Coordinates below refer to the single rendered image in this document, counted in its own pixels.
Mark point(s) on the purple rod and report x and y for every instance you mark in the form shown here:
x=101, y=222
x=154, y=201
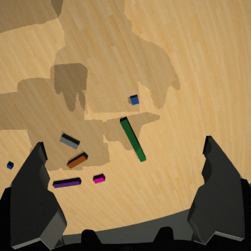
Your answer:
x=67, y=182

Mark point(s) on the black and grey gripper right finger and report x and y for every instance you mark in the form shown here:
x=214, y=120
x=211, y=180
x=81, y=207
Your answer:
x=220, y=214

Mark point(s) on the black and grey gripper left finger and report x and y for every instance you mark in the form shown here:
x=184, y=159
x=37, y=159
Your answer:
x=31, y=218

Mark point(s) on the small magenta block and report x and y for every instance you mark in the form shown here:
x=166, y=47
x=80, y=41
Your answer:
x=99, y=178

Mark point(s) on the small blue cube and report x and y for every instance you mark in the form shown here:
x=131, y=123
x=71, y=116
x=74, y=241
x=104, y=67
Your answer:
x=10, y=165
x=134, y=99

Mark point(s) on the green rod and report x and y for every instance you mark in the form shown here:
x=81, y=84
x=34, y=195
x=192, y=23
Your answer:
x=133, y=140

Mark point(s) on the orange rod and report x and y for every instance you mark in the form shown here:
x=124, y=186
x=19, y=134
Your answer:
x=77, y=160

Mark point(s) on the grey rod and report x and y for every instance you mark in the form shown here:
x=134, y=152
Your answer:
x=69, y=141

